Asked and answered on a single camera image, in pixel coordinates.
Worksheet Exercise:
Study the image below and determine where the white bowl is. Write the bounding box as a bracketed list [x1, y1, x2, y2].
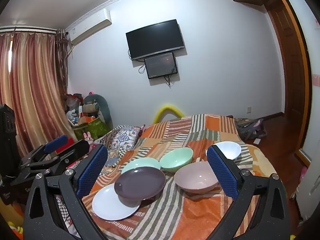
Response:
[205, 141, 242, 161]

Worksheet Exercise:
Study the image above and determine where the small black monitor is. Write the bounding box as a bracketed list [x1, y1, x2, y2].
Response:
[144, 52, 178, 80]

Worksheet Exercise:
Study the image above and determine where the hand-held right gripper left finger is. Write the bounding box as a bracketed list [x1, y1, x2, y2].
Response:
[23, 144, 108, 240]

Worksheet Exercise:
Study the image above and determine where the pink bunny toy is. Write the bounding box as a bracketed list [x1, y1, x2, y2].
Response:
[83, 131, 94, 145]

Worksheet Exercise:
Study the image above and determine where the brown curtain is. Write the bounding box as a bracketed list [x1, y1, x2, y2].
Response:
[55, 29, 69, 95]

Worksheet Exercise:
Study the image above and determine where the pale green bowl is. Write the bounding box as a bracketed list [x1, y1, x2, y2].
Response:
[159, 147, 194, 173]

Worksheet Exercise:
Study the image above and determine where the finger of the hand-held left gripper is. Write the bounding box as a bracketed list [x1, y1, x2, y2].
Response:
[19, 139, 90, 178]
[21, 134, 68, 165]

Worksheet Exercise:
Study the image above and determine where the pink bowl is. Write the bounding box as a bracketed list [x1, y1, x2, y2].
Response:
[174, 161, 219, 194]

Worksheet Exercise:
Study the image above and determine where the white plate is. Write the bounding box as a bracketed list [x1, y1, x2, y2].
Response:
[92, 183, 141, 221]

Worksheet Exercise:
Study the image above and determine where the black wall television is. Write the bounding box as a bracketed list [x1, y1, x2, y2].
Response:
[125, 19, 186, 61]

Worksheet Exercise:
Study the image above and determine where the pile of assorted toys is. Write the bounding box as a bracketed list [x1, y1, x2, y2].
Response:
[64, 92, 85, 128]

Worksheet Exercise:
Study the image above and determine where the blue patterned quilt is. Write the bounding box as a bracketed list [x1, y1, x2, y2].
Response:
[94, 124, 143, 168]

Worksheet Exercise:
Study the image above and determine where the pale green plate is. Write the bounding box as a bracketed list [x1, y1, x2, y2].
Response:
[121, 157, 161, 175]

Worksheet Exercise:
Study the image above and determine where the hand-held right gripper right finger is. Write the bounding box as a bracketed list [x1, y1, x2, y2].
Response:
[206, 144, 290, 240]

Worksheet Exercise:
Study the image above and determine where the wooden door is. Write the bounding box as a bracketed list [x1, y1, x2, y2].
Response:
[265, 0, 313, 157]

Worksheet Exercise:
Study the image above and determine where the yellow foam tube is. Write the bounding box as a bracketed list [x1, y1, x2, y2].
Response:
[153, 104, 185, 124]

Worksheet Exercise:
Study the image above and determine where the pink striped curtain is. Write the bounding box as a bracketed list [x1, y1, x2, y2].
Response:
[0, 27, 78, 158]

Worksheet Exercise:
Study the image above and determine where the purple plate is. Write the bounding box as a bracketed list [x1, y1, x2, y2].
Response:
[114, 167, 167, 208]

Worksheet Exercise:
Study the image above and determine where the dark backpack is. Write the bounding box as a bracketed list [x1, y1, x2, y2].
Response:
[234, 117, 267, 142]

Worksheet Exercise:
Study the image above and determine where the red box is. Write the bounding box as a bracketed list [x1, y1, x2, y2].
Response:
[55, 137, 78, 155]

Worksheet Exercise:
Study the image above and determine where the person's left forearm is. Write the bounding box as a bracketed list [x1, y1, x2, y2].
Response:
[7, 200, 27, 223]

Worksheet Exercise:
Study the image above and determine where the orange striped patchwork blanket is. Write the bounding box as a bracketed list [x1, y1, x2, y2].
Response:
[81, 114, 278, 240]

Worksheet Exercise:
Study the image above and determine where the white air conditioner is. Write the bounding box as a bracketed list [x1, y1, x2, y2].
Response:
[66, 8, 112, 46]

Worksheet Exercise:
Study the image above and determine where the white curtain rail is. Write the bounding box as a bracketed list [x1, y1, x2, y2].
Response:
[0, 26, 57, 33]

